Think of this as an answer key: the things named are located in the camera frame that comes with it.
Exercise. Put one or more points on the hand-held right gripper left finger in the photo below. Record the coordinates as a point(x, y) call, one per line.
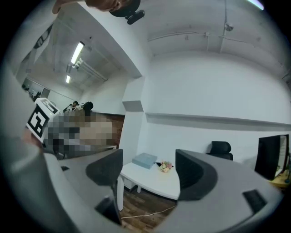
point(104, 168)

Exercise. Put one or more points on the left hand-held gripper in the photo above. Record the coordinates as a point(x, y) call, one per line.
point(37, 119)

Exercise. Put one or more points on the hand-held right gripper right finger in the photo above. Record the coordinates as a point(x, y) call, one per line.
point(222, 195)

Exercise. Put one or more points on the person's left forearm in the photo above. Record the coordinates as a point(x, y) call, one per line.
point(22, 168)

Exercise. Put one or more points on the grey-blue flat box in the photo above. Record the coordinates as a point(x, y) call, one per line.
point(144, 160)

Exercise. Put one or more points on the brown brick partition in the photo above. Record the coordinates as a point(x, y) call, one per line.
point(118, 129)

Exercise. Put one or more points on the black office chair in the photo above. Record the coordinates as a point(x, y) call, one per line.
point(221, 150)

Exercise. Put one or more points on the short ceiling light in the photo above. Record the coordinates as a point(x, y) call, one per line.
point(68, 79)

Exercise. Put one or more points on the white table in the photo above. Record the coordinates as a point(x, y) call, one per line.
point(157, 182)

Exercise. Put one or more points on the black monitor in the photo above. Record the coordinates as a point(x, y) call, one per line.
point(267, 157)

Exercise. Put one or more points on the yellow round table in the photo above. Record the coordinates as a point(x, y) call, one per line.
point(280, 182)

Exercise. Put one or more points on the small flower bouquet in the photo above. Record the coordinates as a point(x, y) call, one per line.
point(165, 166)

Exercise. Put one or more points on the long ceiling light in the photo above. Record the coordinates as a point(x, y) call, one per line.
point(77, 52)

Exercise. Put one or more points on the person's face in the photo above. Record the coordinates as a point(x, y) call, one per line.
point(102, 4)

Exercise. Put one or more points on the black head-worn camera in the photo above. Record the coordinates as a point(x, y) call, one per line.
point(130, 12)

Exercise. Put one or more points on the white ceiling security camera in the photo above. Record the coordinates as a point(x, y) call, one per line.
point(229, 26)

